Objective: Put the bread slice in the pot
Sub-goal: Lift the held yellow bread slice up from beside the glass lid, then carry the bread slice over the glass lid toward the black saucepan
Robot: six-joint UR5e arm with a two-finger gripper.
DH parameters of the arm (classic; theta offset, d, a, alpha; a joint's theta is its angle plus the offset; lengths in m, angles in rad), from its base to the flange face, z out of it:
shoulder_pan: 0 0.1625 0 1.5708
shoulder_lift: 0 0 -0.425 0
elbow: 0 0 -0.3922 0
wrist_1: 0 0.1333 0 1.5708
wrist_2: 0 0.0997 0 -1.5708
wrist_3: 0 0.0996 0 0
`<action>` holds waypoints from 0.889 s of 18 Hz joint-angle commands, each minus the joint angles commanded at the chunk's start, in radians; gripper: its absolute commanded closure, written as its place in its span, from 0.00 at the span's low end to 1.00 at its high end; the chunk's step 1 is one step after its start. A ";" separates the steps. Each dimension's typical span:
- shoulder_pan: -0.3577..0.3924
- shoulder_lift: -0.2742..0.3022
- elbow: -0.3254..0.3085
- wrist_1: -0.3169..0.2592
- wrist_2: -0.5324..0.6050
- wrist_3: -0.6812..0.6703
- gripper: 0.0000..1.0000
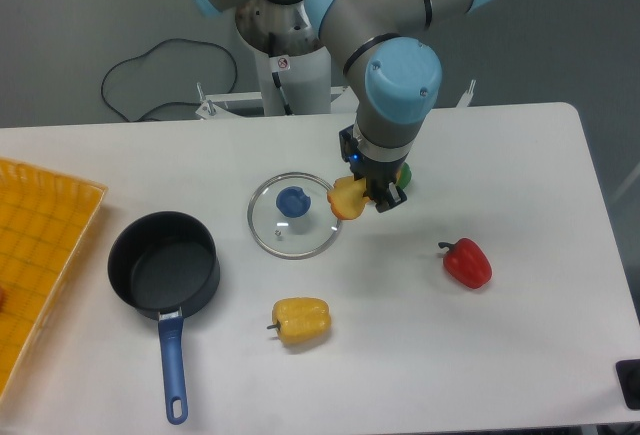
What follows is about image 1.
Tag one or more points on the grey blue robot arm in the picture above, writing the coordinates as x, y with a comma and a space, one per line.
395, 77

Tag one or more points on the green bell pepper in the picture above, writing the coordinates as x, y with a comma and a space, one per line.
404, 176

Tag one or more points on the black device at table edge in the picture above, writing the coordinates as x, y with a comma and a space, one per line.
628, 373

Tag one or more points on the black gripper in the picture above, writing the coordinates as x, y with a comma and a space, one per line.
383, 175

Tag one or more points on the glass lid blue knob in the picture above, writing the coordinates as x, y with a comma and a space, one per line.
290, 217

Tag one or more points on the black pot blue handle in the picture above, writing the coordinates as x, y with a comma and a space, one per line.
165, 266

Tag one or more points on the red bell pepper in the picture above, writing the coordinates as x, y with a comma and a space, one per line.
466, 262

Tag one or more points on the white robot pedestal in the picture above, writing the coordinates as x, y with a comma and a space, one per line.
292, 70

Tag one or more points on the yellow plastic basket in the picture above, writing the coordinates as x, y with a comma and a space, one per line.
44, 218

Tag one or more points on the yellow bell pepper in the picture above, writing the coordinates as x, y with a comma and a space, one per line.
299, 320

